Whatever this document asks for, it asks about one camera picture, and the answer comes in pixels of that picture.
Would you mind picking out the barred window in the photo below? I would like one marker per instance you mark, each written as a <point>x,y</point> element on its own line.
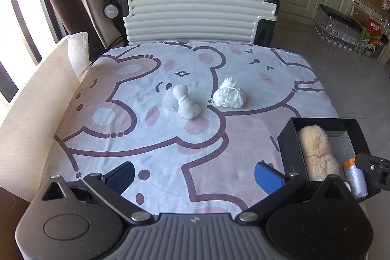
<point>18,19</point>

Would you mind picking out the plastic bag roll orange band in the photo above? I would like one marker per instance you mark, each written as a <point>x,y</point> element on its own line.
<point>356,180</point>

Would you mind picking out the bear printed blanket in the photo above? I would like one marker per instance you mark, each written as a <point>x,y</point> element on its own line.
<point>137,113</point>

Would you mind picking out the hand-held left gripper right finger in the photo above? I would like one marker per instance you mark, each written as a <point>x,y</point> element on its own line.
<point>269,179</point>

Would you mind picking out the green and red carton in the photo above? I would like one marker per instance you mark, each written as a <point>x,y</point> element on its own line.
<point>371,39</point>

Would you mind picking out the white ribbed suitcase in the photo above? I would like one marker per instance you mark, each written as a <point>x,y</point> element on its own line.
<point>189,16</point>

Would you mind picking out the black box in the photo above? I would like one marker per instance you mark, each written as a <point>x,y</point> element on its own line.
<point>292,144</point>

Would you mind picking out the cream fluffy plush toy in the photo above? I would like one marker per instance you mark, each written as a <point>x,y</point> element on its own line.
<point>318,153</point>

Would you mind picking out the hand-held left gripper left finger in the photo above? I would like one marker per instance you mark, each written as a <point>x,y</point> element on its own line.
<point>120,177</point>

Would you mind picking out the white foam sheet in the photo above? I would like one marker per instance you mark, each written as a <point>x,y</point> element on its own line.
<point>33,113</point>

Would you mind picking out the white yarn bundle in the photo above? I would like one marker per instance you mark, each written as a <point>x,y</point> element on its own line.
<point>228,97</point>

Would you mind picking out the wrapped pack of bottles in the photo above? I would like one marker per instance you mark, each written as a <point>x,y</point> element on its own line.
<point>338,27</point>

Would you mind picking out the white knotted cloth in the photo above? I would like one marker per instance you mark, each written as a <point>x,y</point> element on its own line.
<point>186,103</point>

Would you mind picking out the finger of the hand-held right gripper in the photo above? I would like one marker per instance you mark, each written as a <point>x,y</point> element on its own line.
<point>373,167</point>

